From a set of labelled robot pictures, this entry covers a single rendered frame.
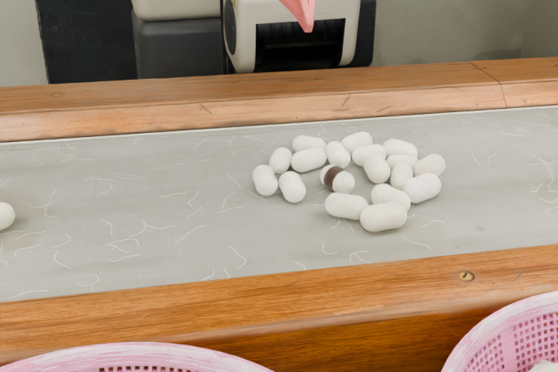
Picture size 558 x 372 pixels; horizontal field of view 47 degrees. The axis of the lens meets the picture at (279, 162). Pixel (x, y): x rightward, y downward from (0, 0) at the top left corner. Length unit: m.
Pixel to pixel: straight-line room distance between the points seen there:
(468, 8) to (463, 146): 2.34
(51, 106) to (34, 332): 0.37
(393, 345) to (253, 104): 0.38
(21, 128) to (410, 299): 0.46
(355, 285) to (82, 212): 0.25
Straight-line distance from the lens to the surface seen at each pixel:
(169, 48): 1.41
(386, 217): 0.50
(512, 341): 0.41
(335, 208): 0.51
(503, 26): 3.12
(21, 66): 2.63
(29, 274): 0.49
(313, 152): 0.59
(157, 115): 0.70
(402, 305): 0.40
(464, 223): 0.54
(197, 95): 0.72
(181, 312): 0.39
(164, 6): 1.39
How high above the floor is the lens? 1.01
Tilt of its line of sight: 26 degrees down
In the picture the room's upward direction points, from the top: straight up
